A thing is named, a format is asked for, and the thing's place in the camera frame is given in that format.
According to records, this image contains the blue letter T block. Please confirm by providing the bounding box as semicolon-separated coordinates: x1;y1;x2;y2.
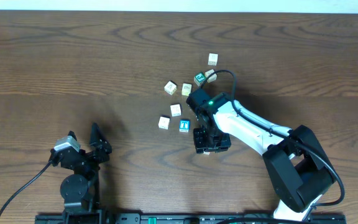
179;119;190;133

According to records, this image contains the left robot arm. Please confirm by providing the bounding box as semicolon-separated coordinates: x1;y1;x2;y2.
49;123;115;223

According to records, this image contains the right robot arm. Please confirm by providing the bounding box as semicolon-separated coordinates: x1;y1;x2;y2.
186;89;343;222

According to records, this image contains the wooden block centre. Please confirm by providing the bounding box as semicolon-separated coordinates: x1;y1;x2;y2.
170;104;181;117

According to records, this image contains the wooden block lower left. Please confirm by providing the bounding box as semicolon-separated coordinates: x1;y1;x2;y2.
158;116;170;129

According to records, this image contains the yellow tinted wooden block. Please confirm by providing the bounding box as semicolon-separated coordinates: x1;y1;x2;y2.
181;83;192;96

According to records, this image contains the green letter J block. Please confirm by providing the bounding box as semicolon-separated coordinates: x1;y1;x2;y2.
194;72;206;86

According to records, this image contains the wooden block beside green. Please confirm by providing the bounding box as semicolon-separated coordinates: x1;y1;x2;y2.
204;69;217;83

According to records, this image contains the wooden block left upper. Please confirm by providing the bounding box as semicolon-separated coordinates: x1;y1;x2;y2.
164;81;177;95

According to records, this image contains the left black cable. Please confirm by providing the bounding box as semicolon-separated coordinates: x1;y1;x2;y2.
0;160;54;224

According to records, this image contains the black cable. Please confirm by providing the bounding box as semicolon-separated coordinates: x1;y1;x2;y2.
200;69;346;207
0;160;54;224

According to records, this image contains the right black cable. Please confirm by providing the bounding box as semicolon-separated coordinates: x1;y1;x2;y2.
200;69;346;207

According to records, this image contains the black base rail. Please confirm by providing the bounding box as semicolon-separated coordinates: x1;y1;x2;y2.
34;213;347;224

